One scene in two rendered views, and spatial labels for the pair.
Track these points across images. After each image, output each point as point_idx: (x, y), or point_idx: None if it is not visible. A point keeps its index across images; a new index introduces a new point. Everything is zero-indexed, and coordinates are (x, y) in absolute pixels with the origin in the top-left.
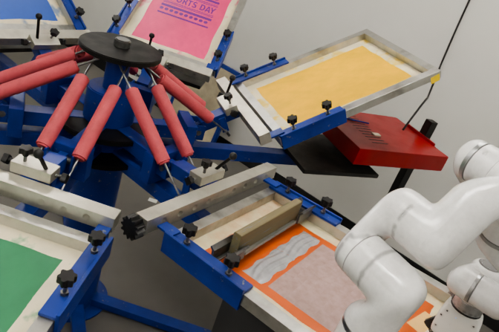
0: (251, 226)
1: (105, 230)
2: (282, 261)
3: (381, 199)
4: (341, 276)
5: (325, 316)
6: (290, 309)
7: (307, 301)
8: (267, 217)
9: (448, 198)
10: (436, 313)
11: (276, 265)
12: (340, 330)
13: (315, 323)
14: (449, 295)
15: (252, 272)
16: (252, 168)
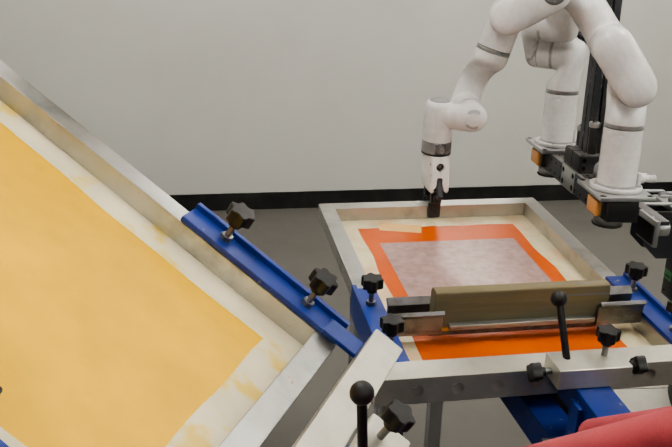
0: (577, 281)
1: None
2: None
3: (633, 42)
4: (441, 274)
5: (517, 261)
6: (556, 275)
7: (524, 273)
8: (533, 284)
9: (610, 10)
10: (367, 225)
11: None
12: (642, 135)
13: (538, 261)
14: (337, 213)
15: None
16: (442, 375)
